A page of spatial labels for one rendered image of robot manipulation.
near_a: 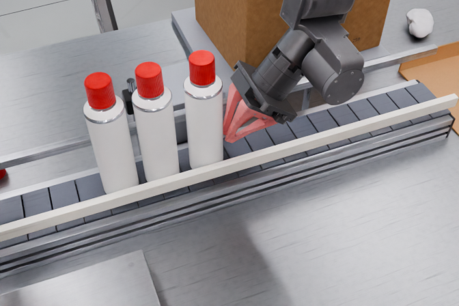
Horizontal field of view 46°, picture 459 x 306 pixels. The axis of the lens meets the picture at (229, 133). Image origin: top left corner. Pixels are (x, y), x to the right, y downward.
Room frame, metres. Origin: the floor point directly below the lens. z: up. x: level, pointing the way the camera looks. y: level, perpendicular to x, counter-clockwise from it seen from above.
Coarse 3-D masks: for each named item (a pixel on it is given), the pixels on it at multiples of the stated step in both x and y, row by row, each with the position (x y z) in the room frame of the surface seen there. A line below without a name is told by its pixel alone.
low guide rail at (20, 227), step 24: (456, 96) 0.65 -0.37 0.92; (384, 120) 0.60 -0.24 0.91; (288, 144) 0.55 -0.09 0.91; (312, 144) 0.56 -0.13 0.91; (216, 168) 0.50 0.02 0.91; (240, 168) 0.51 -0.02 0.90; (120, 192) 0.46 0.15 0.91; (144, 192) 0.46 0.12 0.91; (48, 216) 0.42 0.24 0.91; (72, 216) 0.43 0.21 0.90; (0, 240) 0.39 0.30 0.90
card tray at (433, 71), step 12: (444, 48) 0.85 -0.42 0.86; (456, 48) 0.86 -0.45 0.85; (420, 60) 0.83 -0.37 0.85; (432, 60) 0.85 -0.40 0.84; (444, 60) 0.85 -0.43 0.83; (456, 60) 0.85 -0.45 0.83; (408, 72) 0.81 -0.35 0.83; (420, 72) 0.81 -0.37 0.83; (432, 72) 0.81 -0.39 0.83; (444, 72) 0.81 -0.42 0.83; (456, 72) 0.81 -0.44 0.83; (432, 84) 0.78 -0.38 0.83; (444, 84) 0.78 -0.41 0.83; (456, 84) 0.78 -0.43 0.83; (456, 108) 0.71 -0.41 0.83; (456, 120) 0.68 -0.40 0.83; (456, 132) 0.65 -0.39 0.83
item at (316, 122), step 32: (384, 96) 0.69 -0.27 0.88; (416, 96) 0.69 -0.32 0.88; (288, 128) 0.62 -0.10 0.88; (320, 128) 0.62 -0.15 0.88; (384, 128) 0.62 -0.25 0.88; (224, 160) 0.55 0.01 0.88; (288, 160) 0.55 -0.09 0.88; (32, 192) 0.49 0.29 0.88; (64, 192) 0.49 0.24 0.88; (96, 192) 0.49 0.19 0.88; (0, 224) 0.43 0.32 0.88; (64, 224) 0.43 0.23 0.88
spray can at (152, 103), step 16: (144, 64) 0.53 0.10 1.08; (144, 80) 0.50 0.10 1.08; (160, 80) 0.51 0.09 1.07; (144, 96) 0.50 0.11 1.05; (160, 96) 0.51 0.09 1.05; (144, 112) 0.49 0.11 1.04; (160, 112) 0.49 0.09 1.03; (144, 128) 0.49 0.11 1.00; (160, 128) 0.49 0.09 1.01; (144, 144) 0.50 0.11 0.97; (160, 144) 0.49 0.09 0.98; (176, 144) 0.52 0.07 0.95; (144, 160) 0.50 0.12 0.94; (160, 160) 0.49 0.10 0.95; (176, 160) 0.51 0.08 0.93; (160, 176) 0.49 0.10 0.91
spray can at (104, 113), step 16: (96, 80) 0.50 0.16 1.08; (96, 96) 0.48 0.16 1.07; (112, 96) 0.49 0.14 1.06; (96, 112) 0.48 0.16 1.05; (112, 112) 0.48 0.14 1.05; (96, 128) 0.47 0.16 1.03; (112, 128) 0.47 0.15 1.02; (128, 128) 0.50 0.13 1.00; (96, 144) 0.47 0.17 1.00; (112, 144) 0.47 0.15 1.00; (128, 144) 0.49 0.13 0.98; (96, 160) 0.48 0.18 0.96; (112, 160) 0.47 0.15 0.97; (128, 160) 0.48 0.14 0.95; (112, 176) 0.47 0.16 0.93; (128, 176) 0.48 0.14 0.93; (112, 192) 0.47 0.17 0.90
